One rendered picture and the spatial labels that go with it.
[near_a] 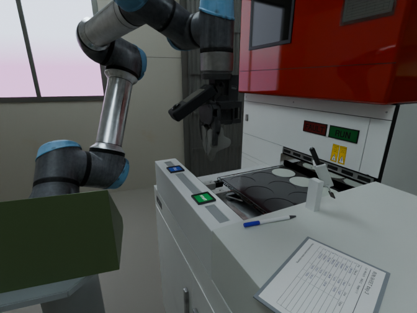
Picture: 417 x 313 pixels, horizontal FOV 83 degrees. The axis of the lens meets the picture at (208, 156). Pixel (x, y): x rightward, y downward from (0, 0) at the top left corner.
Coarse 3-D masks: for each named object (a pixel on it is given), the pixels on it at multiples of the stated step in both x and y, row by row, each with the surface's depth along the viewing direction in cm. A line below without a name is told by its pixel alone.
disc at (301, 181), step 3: (294, 177) 100; (297, 177) 100; (300, 177) 100; (303, 177) 100; (291, 180) 97; (294, 180) 97; (297, 180) 97; (300, 180) 97; (303, 180) 97; (306, 180) 97; (294, 183) 94; (297, 183) 94; (300, 183) 94; (303, 183) 94; (306, 183) 94; (303, 186) 91; (306, 186) 91
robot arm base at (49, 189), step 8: (40, 184) 63; (48, 184) 63; (56, 184) 64; (64, 184) 65; (72, 184) 67; (32, 192) 63; (40, 192) 62; (48, 192) 62; (56, 192) 63; (64, 192) 64; (72, 192) 66
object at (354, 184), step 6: (282, 156) 118; (288, 156) 114; (282, 162) 118; (294, 162) 111; (300, 162) 107; (306, 162) 105; (312, 168) 102; (330, 174) 94; (336, 174) 92; (336, 180) 92; (342, 180) 90; (348, 180) 88; (354, 180) 86; (354, 186) 86
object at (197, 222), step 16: (160, 160) 102; (176, 160) 102; (160, 176) 95; (176, 176) 85; (192, 176) 85; (160, 192) 99; (176, 192) 77; (192, 192) 74; (208, 192) 73; (176, 208) 80; (192, 208) 64; (208, 208) 65; (224, 208) 64; (192, 224) 66; (208, 224) 57; (224, 224) 57; (192, 240) 68; (208, 240) 57; (208, 256) 58; (208, 272) 60
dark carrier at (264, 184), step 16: (240, 176) 101; (256, 176) 101; (272, 176) 101; (304, 176) 100; (240, 192) 87; (256, 192) 87; (272, 192) 87; (288, 192) 87; (304, 192) 86; (272, 208) 76
